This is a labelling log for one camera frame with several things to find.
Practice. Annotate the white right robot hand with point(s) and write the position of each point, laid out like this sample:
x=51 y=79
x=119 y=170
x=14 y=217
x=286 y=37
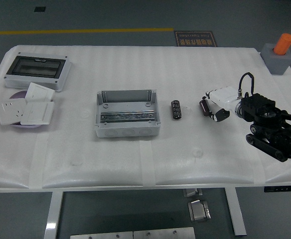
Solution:
x=224 y=97

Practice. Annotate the dark cylindrical battery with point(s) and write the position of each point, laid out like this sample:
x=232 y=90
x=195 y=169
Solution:
x=176 y=109
x=203 y=107

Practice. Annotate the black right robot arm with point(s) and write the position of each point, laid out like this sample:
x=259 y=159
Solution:
x=272 y=124

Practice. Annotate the open grey junction box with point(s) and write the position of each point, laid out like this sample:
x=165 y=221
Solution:
x=126 y=129

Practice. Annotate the grey distribution box clear cover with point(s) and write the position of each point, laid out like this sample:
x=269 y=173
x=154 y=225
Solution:
x=36 y=71

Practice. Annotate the grey foam block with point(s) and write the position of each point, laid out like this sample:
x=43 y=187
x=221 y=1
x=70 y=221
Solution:
x=277 y=63

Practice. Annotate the dark floor sign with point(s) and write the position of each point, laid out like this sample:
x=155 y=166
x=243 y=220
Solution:
x=195 y=38

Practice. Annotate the orange cylinder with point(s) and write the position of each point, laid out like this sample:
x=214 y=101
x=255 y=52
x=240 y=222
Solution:
x=283 y=44

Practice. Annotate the white foam table mat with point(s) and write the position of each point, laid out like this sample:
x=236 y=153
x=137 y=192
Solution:
x=145 y=69

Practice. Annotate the black table control panel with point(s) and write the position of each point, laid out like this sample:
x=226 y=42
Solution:
x=283 y=188

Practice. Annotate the white table leg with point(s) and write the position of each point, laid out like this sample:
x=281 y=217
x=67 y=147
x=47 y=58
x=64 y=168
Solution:
x=52 y=214
x=236 y=211

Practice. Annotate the grey metal plate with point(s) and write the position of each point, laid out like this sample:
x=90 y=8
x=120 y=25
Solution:
x=100 y=235
x=164 y=233

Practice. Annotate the black floor vent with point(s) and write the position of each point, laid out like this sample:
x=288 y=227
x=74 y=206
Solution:
x=39 y=9

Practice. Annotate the purple round plate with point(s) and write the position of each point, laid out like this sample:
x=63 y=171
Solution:
x=18 y=95

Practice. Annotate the metal DIN rail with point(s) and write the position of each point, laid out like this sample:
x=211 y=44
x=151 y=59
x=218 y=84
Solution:
x=125 y=116

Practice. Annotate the small metal bracket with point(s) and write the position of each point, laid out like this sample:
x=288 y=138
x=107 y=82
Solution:
x=191 y=193

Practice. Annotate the large metal bracket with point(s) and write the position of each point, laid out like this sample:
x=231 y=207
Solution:
x=199 y=211

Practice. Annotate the white wall switch panel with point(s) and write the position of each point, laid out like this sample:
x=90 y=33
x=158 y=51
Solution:
x=39 y=92
x=38 y=113

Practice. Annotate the white wall socket panel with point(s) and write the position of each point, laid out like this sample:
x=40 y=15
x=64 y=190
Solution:
x=9 y=112

